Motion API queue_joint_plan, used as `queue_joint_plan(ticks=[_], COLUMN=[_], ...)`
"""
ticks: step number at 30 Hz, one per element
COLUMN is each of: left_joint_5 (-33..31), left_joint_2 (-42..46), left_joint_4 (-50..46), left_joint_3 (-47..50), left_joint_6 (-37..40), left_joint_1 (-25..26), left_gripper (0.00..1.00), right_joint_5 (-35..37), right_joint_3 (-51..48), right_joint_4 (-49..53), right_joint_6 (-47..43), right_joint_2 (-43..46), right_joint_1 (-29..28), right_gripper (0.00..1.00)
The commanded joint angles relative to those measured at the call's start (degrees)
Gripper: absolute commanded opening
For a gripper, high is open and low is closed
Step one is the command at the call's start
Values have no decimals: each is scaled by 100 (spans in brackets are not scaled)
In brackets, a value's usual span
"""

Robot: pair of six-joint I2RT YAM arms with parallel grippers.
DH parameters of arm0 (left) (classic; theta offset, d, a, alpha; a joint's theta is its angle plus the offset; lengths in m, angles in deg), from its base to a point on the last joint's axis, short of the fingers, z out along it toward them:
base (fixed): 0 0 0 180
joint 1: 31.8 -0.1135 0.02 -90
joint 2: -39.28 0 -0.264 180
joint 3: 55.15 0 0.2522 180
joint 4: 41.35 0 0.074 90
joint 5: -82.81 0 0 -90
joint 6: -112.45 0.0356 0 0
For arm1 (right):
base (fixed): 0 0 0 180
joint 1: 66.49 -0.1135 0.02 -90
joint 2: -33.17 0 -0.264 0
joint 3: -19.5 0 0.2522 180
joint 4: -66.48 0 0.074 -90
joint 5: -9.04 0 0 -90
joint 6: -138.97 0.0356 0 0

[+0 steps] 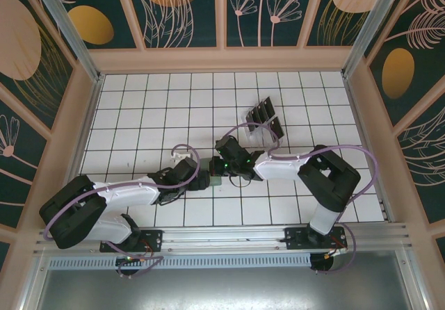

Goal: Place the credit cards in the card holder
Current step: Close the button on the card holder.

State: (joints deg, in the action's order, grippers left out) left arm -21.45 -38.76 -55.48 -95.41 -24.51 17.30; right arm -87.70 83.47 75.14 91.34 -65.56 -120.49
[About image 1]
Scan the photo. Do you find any aluminium mounting rail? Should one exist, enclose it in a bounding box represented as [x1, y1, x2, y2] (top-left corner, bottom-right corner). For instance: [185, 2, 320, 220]
[33, 222, 412, 256]

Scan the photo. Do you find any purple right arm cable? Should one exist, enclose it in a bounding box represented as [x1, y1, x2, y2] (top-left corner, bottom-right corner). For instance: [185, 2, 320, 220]
[222, 123, 380, 276]

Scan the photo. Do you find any green blue card holder wallet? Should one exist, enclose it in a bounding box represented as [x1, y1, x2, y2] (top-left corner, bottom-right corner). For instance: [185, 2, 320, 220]
[198, 156, 224, 188]

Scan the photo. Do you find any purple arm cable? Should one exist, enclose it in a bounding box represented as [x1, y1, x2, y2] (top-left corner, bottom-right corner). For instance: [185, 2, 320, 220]
[42, 143, 201, 279]
[222, 123, 380, 276]

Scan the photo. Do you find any thin black wire loop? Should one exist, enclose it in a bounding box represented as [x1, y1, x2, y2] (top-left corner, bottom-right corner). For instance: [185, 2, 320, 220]
[229, 174, 254, 188]

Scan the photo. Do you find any clear acrylic card stand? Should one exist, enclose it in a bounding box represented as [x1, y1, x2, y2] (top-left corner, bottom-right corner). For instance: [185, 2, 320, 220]
[241, 97, 287, 149]

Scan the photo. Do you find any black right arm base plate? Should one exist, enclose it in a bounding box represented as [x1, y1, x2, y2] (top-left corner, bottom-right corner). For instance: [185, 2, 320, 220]
[284, 226, 348, 252]

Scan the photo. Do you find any aluminium frame post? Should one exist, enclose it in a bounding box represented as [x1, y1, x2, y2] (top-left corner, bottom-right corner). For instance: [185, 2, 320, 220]
[341, 0, 408, 79]
[28, 0, 106, 83]

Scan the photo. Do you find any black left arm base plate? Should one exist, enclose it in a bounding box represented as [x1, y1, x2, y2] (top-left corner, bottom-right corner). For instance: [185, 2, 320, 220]
[99, 229, 164, 253]

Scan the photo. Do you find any grey metal sheet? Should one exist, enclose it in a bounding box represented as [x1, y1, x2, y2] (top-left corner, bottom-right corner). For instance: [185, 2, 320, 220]
[20, 250, 427, 310]

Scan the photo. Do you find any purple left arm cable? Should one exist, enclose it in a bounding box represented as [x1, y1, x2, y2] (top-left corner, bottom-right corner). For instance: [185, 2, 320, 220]
[42, 143, 201, 279]

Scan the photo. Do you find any grey slotted cable duct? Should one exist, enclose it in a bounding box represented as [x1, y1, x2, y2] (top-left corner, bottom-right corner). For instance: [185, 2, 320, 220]
[47, 253, 313, 270]

